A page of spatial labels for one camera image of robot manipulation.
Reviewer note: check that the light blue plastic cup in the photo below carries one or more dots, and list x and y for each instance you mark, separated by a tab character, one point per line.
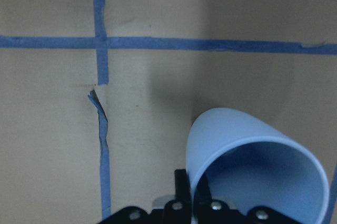
252	164

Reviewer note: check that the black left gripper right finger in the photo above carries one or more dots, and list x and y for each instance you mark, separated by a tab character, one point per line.
209	209

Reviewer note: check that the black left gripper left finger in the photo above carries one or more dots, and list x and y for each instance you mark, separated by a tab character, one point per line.
179	210

